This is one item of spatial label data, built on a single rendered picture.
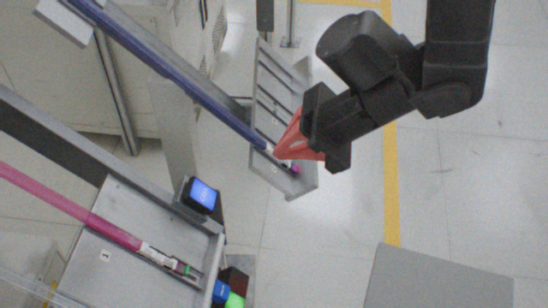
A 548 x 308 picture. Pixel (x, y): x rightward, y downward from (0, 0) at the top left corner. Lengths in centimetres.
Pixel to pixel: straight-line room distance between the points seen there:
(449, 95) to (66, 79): 147
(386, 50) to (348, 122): 10
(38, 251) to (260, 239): 83
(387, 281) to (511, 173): 115
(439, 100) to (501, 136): 161
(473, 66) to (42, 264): 77
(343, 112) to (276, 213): 115
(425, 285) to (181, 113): 52
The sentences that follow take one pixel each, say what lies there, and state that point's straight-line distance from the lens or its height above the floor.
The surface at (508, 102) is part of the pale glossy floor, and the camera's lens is 227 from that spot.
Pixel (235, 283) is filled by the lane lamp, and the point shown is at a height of 66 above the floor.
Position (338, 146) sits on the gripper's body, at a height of 96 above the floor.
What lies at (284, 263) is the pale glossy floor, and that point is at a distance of 160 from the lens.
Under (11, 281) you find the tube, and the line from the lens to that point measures 62.
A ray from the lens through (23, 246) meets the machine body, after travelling 101.
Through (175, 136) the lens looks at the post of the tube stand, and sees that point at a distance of 96.
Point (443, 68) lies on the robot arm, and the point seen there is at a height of 110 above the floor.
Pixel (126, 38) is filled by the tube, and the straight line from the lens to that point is 71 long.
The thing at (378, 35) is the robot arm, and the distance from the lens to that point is 51.
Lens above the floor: 140
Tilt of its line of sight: 49 degrees down
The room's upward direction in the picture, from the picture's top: straight up
